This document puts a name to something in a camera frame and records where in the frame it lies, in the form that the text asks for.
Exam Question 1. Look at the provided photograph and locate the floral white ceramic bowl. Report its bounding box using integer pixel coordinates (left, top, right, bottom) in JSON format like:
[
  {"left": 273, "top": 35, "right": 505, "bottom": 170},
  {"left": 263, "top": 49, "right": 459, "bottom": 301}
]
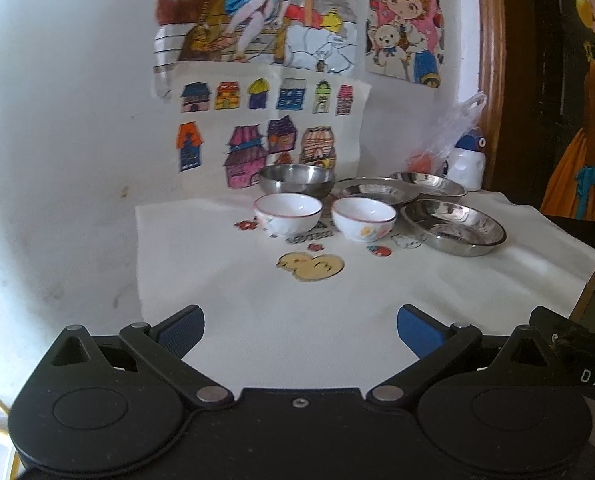
[{"left": 331, "top": 197, "right": 397, "bottom": 243}]

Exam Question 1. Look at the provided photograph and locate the brown wooden door frame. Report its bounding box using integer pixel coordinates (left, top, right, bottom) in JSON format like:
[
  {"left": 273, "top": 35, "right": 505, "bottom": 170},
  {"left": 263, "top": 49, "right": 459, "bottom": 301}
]
[{"left": 479, "top": 0, "right": 507, "bottom": 190}]

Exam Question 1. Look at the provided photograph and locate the orange dress girl painting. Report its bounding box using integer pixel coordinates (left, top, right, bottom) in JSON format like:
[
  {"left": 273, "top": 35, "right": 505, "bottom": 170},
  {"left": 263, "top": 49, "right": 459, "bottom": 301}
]
[{"left": 540, "top": 0, "right": 595, "bottom": 222}]

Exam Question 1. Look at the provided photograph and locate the white printed table cloth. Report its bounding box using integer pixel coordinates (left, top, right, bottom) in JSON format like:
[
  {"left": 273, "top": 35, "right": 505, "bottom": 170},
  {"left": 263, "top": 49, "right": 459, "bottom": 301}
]
[{"left": 137, "top": 192, "right": 595, "bottom": 392}]

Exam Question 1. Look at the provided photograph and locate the colourful houses drawing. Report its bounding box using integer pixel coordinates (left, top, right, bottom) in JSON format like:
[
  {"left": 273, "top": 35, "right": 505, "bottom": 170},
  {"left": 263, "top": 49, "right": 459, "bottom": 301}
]
[{"left": 170, "top": 62, "right": 371, "bottom": 197}]

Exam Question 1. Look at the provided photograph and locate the clear plastic bag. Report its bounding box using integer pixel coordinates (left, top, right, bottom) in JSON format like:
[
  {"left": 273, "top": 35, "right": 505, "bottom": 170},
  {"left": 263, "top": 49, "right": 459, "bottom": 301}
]
[{"left": 405, "top": 91, "right": 487, "bottom": 174}]

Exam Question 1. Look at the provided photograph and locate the girl with teddy drawing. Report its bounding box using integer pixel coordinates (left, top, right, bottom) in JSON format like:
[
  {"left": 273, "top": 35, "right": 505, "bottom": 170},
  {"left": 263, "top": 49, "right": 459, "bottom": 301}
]
[{"left": 365, "top": 0, "right": 444, "bottom": 88}]

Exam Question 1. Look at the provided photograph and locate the boy with fan drawing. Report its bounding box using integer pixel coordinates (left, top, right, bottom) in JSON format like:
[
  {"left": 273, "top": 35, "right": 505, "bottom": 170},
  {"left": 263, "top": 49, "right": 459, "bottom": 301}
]
[{"left": 153, "top": 0, "right": 358, "bottom": 100}]

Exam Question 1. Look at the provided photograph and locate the deep steel bowl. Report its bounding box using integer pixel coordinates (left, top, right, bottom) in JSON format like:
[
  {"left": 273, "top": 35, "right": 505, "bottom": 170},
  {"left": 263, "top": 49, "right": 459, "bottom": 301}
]
[{"left": 258, "top": 164, "right": 335, "bottom": 200}]

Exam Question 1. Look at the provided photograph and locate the steel plate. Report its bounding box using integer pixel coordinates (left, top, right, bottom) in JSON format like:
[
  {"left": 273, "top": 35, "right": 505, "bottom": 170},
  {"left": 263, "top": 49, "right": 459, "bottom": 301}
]
[
  {"left": 331, "top": 177, "right": 420, "bottom": 208},
  {"left": 401, "top": 198, "right": 507, "bottom": 257},
  {"left": 390, "top": 171, "right": 467, "bottom": 200}
]

